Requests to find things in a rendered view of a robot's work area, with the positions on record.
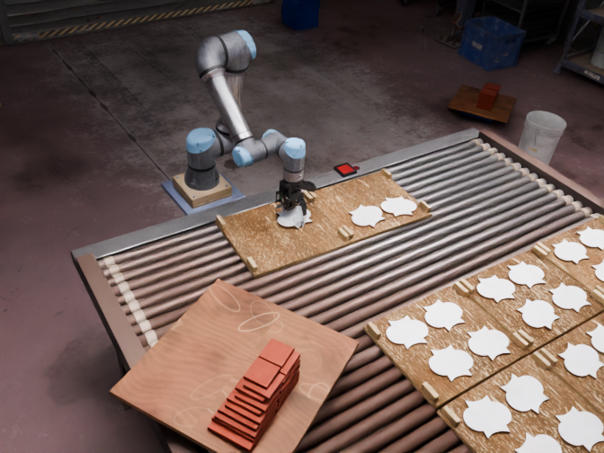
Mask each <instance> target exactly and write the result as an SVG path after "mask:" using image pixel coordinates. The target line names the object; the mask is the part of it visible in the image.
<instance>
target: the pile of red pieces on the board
mask: <svg viewBox="0 0 604 453"><path fill-rule="evenodd" d="M299 357H300V353H298V352H296V351H294V348H293V347H291V346H288V345H287V344H285V343H283V342H279V341H277V340H275V339H273V338H271V340H270V341H269V342H268V344H267V345H266V346H265V348H264V349H263V350H262V352H261V353H260V354H259V356H258V357H257V358H256V360H255V361H254V362H253V364H252V365H251V367H250V368H249V369H248V370H247V371H246V372H245V374H244V375H243V377H242V378H241V379H240V380H239V382H238V383H237V384H236V386H235V387H234V389H233V390H232V391H231V393H230V394H229V395H228V397H227V398H226V400H225V401H224V402H223V404H222V405H220V407H219V408H218V410H217V411H216V412H215V413H214V415H213V416H212V417H211V421H212V422H211V423H210V424H209V426H208V430H209V431H211V432H213V433H215V434H217V435H218V436H219V437H221V438H223V439H225V440H227V441H229V442H231V443H233V444H234V445H236V446H237V447H239V448H241V449H243V450H245V451H247V452H249V453H251V452H252V451H253V449H254V447H255V446H256V444H257V443H258V441H259V440H260V438H261V437H262V435H263V433H264V432H265V431H266V430H267V428H268V427H269V425H270V424H271V422H272V420H273V419H274V417H275V416H276V414H277V412H278V411H279V409H280V408H281V407H282V405H283V404H284V402H285V401H286V399H287V398H288V396H289V394H290V393H291V391H292V390H293V388H294V387H295V385H296V384H297V382H298V381H299V367H300V365H299V362H300V359H299Z"/></svg>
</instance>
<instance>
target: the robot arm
mask: <svg viewBox="0 0 604 453"><path fill-rule="evenodd" d="M255 57H256V47H255V44H254V41H253V38H252V37H251V35H250V34H249V33H248V32H247V31H244V30H239V31H231V32H227V33H223V34H219V35H215V36H210V37H207V38H206V39H205V40H203V41H202V42H201V44H200V45H199V47H198V49H197V53H196V68H197V71H198V74H199V77H200V80H201V81H202V82H204V83H206V85H207V87H208V89H209V92H210V94H211V96H212V98H213V100H214V103H215V104H216V106H217V108H218V111H219V113H220V118H219V119H218V120H217V122H216V128H215V129H209V128H198V129H194V130H193V131H191V132H190V133H189V134H188V136H187V138H186V149H187V162H188V166H187V169H186V172H185V175H184V182H185V184H186V185H187V186H188V187H189V188H191V189H193V190H195V191H208V190H211V189H213V188H215V187H217V186H218V184H219V182H220V175H219V172H218V169H217V167H216V158H218V157H221V156H222V155H227V154H230V153H232V156H233V159H234V161H235V163H236V164H237V165H238V166H240V167H245V166H247V165H252V164H254V163H257V162H260V161H261V160H264V159H267V158H269V157H272V156H275V155H277V156H278V157H280V158H281V159H283V160H284V166H283V180H281V181H280V190H279V191H276V203H277V202H280V204H279V205H277V206H276V208H275V209H278V208H281V211H284V210H286V211H290V210H292V209H294V208H295V207H296V215H295V216H294V217H293V221H294V222H300V221H301V226H302V227H303V226H304V225H305V222H306V202H305V198H304V195H303V192H302V191H301V189H302V190H306V191H311V192H314V191H315V189H316V186H315V185H314V184H313V183H312V182H307V181H304V180H302V179H303V173H304V163H305V155H306V144H305V142H304V141H303V140H302V139H300V138H286V137H285V136H284V135H283V134H282V133H280V132H278V131H277V130H275V129H269V130H267V132H266V133H264V134H263V136H262V138H261V139H258V140H255V139H254V137H253V134H252V132H251V130H250V128H249V126H248V124H247V122H246V120H245V118H244V115H243V113H242V99H243V87H244V72H246V71H247V70H248V67H249V61H252V60H253V59H254V58H255ZM278 194H279V195H280V198H279V199H278V200H277V195H278ZM298 203H299V206H298Z"/></svg>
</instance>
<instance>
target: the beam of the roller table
mask: <svg viewBox="0 0 604 453"><path fill-rule="evenodd" d="M478 135H479V130H478V129H475V128H471V129H466V130H463V131H460V132H457V133H454V134H451V135H448V136H445V137H442V138H437V139H433V140H431V141H428V142H424V143H421V144H419V145H416V146H412V147H408V148H405V149H401V150H398V151H395V152H393V153H389V154H386V155H381V156H378V157H375V158H372V159H369V160H366V161H363V162H360V163H356V164H352V165H351V166H352V167H353V166H358V167H359V168H360V169H359V170H357V173H355V174H353V175H350V176H347V177H344V178H343V177H342V176H340V175H339V174H338V173H337V172H336V171H335V170H333V171H331V172H328V173H322V174H319V175H317V176H313V177H310V178H307V179H305V180H304V181H307V182H312V183H313V184H314V185H315V186H316V189H315V190H316V191H317V190H320V189H323V188H326V187H330V186H333V185H335V184H338V183H341V182H346V181H349V180H352V179H355V178H358V177H361V176H363V175H366V174H369V173H374V172H377V171H380V170H381V169H382V168H385V169H386V168H388V167H391V166H394V165H398V164H402V163H405V162H408V161H411V160H413V159H416V158H420V157H423V156H426V155H430V154H433V153H436V152H439V151H442V150H445V149H448V148H451V147H455V146H458V145H461V144H464V143H467V142H470V141H471V140H473V139H477V138H478ZM279 190H280V187H278V188H275V189H272V190H268V191H264V192H261V193H257V194H254V195H252V196H249V197H245V198H242V199H240V200H234V201H231V202H228V203H225V204H222V205H219V206H216V207H213V208H210V209H205V210H202V211H199V212H196V213H192V214H190V215H187V216H184V217H180V218H176V219H173V220H169V221H166V222H164V223H161V224H157V225H154V226H149V227H146V228H143V229H140V230H137V231H134V232H131V233H128V234H125V235H120V236H117V237H113V238H111V239H108V240H104V241H101V242H99V243H96V244H90V245H87V246H85V247H81V248H78V249H75V250H73V251H71V255H72V259H73V263H74V265H75V267H76V269H77V271H78V273H79V270H78V267H77V263H76V257H78V256H81V255H84V254H88V253H93V255H94V257H95V258H96V260H97V261H100V260H102V259H103V258H105V257H108V256H113V255H117V254H120V253H125V252H127V251H130V250H133V249H136V248H139V247H142V246H145V245H148V244H152V243H155V242H158V241H161V240H165V239H167V238H170V237H173V236H176V235H180V234H183V233H187V232H190V231H192V230H195V229H198V228H201V227H205V226H208V225H212V224H215V219H217V216H219V215H220V216H221V217H222V218H223V217H227V216H230V215H234V214H236V213H240V212H243V211H247V210H249V209H255V208H259V207H261V206H265V205H268V204H272V203H274V202H276V191H279Z"/></svg>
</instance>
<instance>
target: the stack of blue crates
mask: <svg viewBox="0 0 604 453"><path fill-rule="evenodd" d="M319 8H320V0H283V5H282V6H281V13H282V22H284V23H285V24H287V25H288V26H289V27H291V28H292V29H294V30H295V31H299V30H304V29H310V28H315V27H318V13H319Z"/></svg>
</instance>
